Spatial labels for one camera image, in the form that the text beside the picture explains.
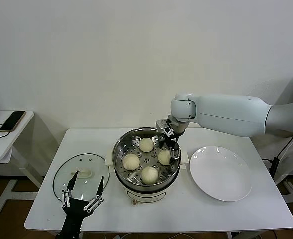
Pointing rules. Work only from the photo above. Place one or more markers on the black power adapter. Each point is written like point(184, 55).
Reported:
point(274, 166)

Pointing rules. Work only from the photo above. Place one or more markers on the stainless steel steamer pot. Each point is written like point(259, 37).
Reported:
point(146, 195)

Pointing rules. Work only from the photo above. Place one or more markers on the white side table with phone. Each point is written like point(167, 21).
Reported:
point(2, 149)

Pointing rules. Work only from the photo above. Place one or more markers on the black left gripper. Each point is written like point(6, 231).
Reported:
point(74, 211)

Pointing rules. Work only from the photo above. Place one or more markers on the white oval plate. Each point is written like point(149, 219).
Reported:
point(220, 174)

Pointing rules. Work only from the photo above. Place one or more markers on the round glass pot lid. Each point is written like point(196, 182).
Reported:
point(86, 161)

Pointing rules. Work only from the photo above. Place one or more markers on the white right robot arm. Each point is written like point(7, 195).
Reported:
point(223, 114)

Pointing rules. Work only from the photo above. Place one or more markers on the gold-edged smartphone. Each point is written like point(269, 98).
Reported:
point(12, 122)

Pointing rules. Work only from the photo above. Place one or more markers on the white side table with laptop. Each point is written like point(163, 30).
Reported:
point(292, 193)

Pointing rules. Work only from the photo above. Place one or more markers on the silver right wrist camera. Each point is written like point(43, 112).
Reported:
point(162, 124)

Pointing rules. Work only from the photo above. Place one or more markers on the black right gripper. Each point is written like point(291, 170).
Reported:
point(172, 142)

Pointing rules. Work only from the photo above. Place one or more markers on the white steamed baozi bun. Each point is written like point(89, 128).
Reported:
point(131, 161)
point(146, 145)
point(149, 175)
point(164, 157)

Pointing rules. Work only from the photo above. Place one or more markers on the perforated steel steamer basket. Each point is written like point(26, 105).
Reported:
point(174, 169)

